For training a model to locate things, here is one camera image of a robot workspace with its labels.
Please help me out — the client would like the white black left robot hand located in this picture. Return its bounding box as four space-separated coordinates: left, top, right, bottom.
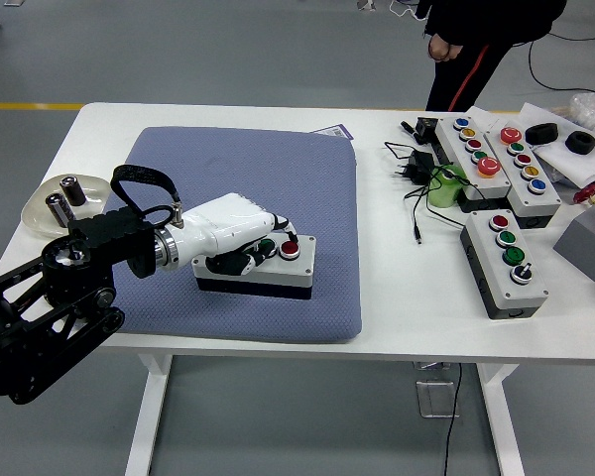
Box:
177 191 301 278

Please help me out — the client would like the person's right hand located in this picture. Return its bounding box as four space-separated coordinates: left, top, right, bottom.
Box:
428 35 465 64

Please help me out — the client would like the grey four-button control box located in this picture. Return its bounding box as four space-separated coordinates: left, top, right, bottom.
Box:
459 208 550 321
191 232 317 301

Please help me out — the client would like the grey five-button control box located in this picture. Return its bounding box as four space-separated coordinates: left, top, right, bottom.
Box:
433 115 514 213
483 121 562 230

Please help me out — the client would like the grey box with orange button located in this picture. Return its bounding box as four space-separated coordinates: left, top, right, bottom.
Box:
553 196 595 285

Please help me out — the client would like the person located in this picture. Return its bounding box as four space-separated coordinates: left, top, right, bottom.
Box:
416 0 569 113

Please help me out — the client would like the blue-grey honeycomb mat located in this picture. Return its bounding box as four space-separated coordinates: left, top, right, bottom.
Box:
101 126 364 344

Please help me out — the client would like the small black electronic module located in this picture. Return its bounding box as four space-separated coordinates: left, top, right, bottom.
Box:
415 116 442 145

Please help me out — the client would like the purple white label card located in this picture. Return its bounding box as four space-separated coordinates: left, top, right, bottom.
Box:
310 123 354 142

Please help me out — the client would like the green tape roll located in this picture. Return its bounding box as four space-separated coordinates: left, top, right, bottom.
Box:
427 164 470 209

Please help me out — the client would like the clear plastic bag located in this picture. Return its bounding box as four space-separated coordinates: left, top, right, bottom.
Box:
567 92 595 133

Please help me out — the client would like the dark cylindrical battery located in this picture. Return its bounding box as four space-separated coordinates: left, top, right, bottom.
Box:
59 177 86 207
45 193 73 226

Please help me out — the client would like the white paper sheet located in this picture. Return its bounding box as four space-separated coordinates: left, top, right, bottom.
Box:
518 102 595 189

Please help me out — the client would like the translucent shallow dish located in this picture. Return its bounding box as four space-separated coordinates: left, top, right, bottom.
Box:
21 173 114 238

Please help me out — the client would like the white table leg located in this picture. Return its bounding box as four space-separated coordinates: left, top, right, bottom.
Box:
475 364 527 476
123 354 175 476

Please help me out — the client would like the black floor cable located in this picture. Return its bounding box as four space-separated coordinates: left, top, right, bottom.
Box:
513 27 595 94

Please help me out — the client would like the black power adapter with cord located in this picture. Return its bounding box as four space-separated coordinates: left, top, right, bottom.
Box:
382 141 487 245

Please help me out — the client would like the black foam ring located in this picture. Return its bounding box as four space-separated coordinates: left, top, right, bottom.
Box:
564 130 595 156
524 122 560 147

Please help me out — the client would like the clear plastic bracket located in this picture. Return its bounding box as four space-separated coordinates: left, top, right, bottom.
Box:
414 361 462 420

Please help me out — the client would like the black cable under table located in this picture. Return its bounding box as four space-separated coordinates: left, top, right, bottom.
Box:
443 364 465 476

